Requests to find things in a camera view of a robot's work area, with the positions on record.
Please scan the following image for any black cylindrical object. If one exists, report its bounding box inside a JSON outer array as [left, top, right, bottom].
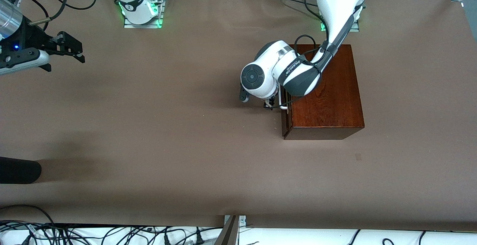
[[0, 156, 42, 185]]

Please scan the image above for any wooden drawer with white handle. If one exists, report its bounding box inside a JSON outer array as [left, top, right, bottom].
[[277, 88, 293, 127]]

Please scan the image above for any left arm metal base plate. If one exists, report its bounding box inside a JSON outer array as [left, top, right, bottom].
[[320, 20, 361, 32]]

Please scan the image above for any small metal bracket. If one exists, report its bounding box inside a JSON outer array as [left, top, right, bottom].
[[224, 215, 247, 226]]

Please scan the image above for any black looped cable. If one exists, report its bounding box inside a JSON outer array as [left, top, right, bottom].
[[0, 204, 57, 226]]

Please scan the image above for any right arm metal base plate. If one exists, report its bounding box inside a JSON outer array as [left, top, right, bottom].
[[123, 0, 164, 29]]

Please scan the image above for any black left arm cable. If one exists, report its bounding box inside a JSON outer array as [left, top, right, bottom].
[[293, 0, 331, 67]]

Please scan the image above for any dark brown wooden cabinet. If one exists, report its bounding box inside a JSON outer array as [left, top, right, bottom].
[[282, 44, 365, 141]]

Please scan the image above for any dark wooden strut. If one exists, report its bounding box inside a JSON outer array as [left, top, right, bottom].
[[214, 215, 240, 245]]

